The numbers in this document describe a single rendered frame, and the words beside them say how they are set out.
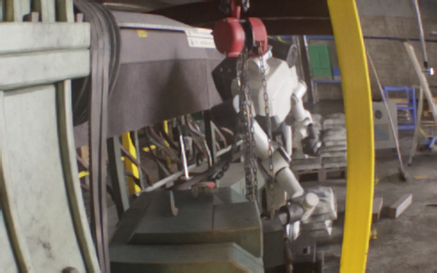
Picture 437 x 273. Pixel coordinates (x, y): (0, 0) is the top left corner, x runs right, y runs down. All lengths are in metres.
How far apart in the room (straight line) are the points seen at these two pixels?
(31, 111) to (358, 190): 1.04
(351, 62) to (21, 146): 1.01
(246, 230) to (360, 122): 0.50
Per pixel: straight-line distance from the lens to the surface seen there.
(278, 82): 2.03
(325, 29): 5.01
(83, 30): 0.73
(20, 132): 0.63
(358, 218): 1.42
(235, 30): 1.58
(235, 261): 0.97
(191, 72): 2.42
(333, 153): 5.18
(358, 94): 1.34
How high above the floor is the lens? 1.21
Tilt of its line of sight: 8 degrees down
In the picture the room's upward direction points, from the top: 5 degrees counter-clockwise
